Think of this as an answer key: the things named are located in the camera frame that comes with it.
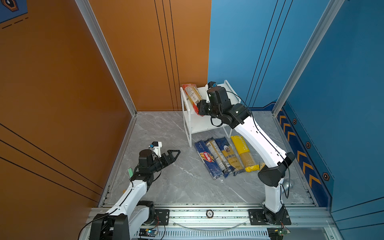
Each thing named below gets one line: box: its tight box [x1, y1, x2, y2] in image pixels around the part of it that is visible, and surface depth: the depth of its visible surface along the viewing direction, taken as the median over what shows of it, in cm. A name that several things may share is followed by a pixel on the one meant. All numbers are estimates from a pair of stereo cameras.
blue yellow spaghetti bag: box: [215, 136, 245, 176], surface depth 94 cm
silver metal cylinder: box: [283, 178, 294, 190], surface depth 82 cm
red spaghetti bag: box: [181, 83, 204, 117], surface depth 81 cm
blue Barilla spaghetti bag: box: [194, 140, 224, 180], surface depth 91 cm
